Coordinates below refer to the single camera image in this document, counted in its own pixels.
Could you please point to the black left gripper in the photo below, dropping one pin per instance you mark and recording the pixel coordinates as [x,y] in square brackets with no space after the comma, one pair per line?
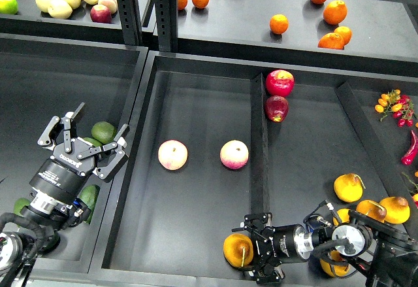
[63,175]

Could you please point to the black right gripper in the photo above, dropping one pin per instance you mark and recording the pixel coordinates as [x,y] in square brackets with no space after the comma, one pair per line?
[273,245]

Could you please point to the yellow brown pear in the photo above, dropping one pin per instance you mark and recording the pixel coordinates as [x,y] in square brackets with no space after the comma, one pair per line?
[238,250]

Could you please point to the dark green avocado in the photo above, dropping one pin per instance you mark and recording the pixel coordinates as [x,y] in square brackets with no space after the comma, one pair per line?
[89,196]

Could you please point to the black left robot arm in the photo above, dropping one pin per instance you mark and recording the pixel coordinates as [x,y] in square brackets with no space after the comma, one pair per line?
[57,204]

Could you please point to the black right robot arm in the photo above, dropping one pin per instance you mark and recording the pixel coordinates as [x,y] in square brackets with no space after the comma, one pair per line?
[384,255]

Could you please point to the green avocado upper left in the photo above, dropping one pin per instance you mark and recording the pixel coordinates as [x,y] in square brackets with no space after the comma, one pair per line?
[92,141]

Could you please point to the green avocado upper right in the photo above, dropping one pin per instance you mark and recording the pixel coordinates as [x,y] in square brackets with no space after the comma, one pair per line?
[103,132]

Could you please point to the green avocado lower left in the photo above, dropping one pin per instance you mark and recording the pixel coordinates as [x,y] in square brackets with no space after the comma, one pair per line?
[19,204]

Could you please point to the yellow pear bottom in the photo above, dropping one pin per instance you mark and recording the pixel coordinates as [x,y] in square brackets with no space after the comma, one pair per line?
[335,270]

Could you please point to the yellow pear partly hidden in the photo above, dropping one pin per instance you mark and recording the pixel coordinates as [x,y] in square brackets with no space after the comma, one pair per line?
[343,217]

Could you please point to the yellow pear with stem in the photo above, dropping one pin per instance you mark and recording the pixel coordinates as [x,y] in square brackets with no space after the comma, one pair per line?
[372,209]

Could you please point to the yellow pear far right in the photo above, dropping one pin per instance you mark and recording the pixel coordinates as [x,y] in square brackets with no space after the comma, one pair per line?
[397,209]

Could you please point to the pale yellow pear front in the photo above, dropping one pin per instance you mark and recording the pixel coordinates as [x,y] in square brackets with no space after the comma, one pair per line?
[59,9]

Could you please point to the pink yellow apple right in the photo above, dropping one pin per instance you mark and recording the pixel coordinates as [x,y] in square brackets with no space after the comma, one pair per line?
[234,154]

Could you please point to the pink yellow apple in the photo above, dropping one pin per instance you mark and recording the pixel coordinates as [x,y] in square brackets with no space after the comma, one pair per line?
[172,155]
[234,154]

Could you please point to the pink yellow apple left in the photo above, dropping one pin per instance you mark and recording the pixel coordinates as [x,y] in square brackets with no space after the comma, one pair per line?
[172,155]

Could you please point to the black middle tray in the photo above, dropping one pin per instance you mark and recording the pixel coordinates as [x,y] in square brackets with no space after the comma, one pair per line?
[174,222]

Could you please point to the black slanted divider bar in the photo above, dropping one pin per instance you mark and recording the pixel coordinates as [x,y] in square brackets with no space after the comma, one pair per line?
[381,160]

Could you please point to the dark red shelf apple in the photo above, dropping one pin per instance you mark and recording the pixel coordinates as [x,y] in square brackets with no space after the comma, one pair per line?
[101,14]

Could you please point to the pink peach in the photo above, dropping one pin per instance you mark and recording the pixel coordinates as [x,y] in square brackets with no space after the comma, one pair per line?
[112,5]

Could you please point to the green apple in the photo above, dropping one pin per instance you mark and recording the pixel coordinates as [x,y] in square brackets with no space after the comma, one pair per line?
[8,7]

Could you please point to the bright red apple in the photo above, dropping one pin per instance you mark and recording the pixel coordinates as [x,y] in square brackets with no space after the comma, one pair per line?
[280,82]

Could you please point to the red chili pepper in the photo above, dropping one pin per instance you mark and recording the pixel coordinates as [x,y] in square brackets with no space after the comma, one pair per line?
[410,155]

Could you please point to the orange far left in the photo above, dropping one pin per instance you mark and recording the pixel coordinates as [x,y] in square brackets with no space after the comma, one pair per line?
[181,4]

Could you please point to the cherry tomato bunch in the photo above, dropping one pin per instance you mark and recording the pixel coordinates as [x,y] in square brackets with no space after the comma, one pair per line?
[398,105]

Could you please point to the orange lower front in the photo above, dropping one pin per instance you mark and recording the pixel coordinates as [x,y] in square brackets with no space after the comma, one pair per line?
[332,41]

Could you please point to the black shelf post left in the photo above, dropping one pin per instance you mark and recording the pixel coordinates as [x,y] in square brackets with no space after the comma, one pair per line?
[130,22]

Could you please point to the black shelf post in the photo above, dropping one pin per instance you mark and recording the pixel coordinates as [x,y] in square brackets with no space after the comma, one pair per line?
[167,24]
[130,22]

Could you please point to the black shelf post right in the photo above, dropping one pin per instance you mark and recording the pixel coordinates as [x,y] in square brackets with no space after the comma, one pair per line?
[167,24]

